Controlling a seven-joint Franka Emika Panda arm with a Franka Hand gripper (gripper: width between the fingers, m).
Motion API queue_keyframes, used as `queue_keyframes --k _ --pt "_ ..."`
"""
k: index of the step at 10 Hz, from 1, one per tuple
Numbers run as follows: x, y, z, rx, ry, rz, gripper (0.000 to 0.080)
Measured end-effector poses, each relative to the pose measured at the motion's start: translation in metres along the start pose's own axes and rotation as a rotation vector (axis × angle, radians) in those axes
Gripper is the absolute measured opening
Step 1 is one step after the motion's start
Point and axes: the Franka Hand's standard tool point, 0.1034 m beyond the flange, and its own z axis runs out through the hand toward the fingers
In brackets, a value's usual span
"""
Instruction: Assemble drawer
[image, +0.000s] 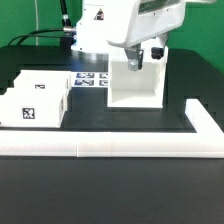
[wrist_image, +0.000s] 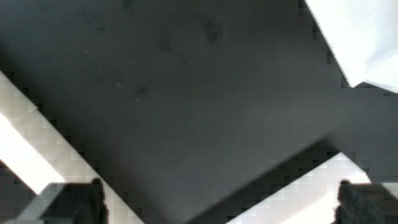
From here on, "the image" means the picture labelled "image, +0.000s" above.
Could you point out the white fiducial marker sheet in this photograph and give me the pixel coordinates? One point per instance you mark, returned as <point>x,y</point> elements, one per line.
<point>89,79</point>

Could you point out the white front drawer tray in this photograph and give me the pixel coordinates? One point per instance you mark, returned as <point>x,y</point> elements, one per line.
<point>33,108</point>

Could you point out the white drawer cabinet box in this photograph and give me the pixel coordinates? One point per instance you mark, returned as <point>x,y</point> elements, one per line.
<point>143,88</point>

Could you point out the white L-shaped border fence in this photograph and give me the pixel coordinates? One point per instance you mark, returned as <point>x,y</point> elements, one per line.
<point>207,141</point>

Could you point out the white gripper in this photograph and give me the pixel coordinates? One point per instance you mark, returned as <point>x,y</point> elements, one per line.
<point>130,22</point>

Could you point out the white drawer tray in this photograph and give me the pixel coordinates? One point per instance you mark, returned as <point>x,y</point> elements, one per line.
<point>33,108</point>
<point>30,80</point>

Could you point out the white rear drawer tray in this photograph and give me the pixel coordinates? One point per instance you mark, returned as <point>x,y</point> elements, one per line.
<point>30,80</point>

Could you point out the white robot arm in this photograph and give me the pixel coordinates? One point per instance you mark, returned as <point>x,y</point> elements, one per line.
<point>90,31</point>

